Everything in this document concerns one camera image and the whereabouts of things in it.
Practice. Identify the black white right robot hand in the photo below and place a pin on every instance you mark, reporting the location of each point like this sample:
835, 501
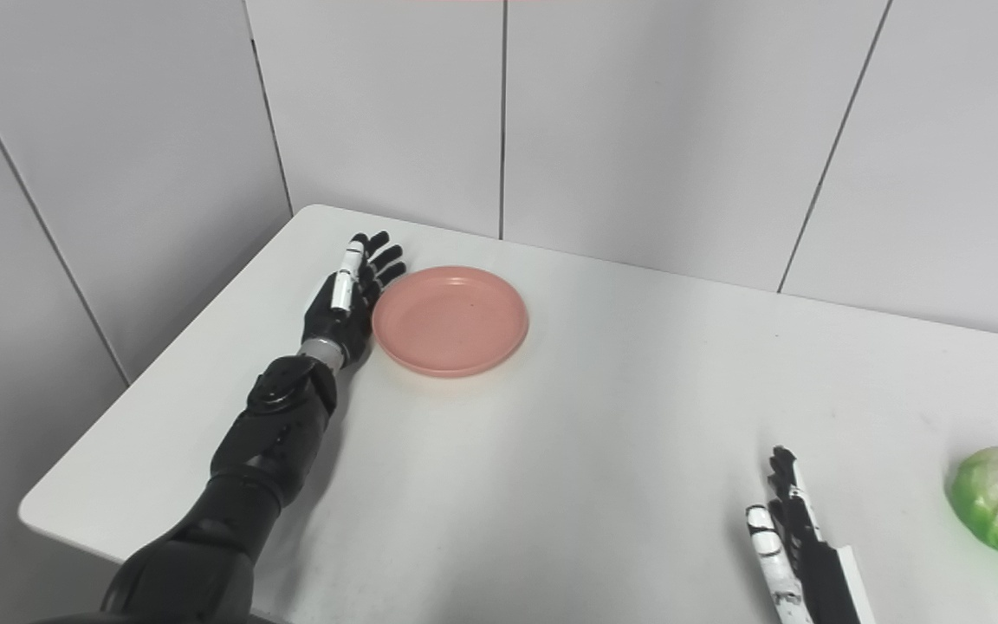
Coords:
815, 572

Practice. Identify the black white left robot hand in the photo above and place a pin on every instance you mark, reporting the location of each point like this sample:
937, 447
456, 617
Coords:
334, 325

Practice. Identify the pink round plate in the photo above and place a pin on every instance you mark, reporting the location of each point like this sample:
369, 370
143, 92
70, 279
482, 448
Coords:
450, 321

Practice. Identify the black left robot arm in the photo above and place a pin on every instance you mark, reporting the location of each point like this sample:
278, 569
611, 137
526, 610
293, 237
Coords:
265, 451

